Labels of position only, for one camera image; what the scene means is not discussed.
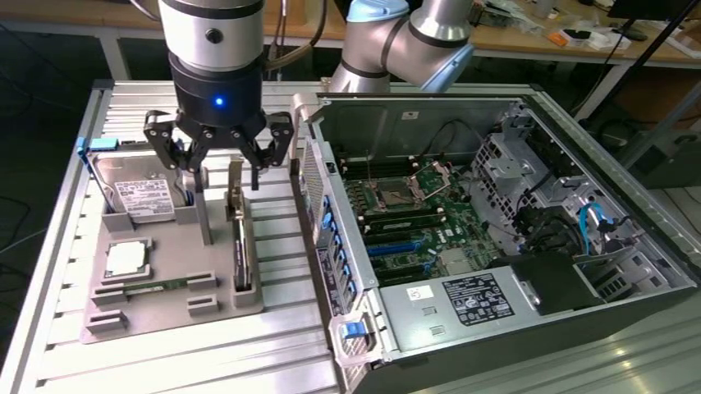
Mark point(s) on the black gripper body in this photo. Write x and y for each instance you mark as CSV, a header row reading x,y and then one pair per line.
x,y
219,94

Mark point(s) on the gpu card with metal bracket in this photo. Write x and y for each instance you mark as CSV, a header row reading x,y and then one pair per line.
x,y
240,246

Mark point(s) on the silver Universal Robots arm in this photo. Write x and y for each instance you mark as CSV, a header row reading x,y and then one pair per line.
x,y
216,24

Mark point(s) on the blue expansion slot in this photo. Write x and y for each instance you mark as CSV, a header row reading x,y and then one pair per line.
x,y
391,249

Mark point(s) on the black expansion slot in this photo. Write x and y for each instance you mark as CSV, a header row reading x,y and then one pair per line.
x,y
402,274

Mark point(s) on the blue disk carrier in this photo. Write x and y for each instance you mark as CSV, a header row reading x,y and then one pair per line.
x,y
104,144

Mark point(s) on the silver hard disk with label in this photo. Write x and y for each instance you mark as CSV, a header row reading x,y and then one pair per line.
x,y
141,193

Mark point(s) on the CPU socket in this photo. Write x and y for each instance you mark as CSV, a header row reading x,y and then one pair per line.
x,y
392,193

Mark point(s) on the metal socket cover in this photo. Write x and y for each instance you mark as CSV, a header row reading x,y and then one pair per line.
x,y
434,178

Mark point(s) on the blue card retention clips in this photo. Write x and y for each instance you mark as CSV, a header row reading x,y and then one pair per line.
x,y
342,254

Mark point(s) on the black RAM stick with label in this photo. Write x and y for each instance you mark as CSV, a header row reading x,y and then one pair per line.
x,y
402,225

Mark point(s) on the silver CPU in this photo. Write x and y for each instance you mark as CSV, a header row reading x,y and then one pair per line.
x,y
127,258

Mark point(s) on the green RAM stick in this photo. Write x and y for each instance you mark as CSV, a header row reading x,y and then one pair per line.
x,y
156,286

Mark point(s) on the green motherboard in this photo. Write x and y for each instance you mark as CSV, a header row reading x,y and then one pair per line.
x,y
459,234

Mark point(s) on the grey parts rack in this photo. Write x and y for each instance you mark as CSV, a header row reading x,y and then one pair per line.
x,y
169,308

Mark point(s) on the perforated metal disk bay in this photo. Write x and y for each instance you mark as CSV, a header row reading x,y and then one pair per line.
x,y
503,184

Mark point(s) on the silver chipset heatsink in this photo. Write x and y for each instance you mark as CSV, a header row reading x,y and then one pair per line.
x,y
454,262

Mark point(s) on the blue case latch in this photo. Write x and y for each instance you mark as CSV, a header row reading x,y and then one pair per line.
x,y
351,331

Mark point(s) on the grey power supply with label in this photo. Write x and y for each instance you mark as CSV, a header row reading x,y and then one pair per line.
x,y
438,312

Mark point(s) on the orange and white box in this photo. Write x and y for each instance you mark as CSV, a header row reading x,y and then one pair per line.
x,y
569,38

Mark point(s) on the wooden desk with clutter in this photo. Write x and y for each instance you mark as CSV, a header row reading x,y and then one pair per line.
x,y
581,51

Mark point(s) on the black slanted stand pole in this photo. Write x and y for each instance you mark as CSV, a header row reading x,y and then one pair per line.
x,y
641,57

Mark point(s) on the open black PC case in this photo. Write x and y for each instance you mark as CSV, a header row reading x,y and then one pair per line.
x,y
547,340

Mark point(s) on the dark grey machine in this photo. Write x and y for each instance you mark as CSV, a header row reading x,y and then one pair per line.
x,y
667,160

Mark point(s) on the black monitor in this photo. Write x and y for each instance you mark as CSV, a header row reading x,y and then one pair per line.
x,y
651,10

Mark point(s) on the wooden desk with white frame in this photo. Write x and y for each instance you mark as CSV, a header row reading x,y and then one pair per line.
x,y
65,20

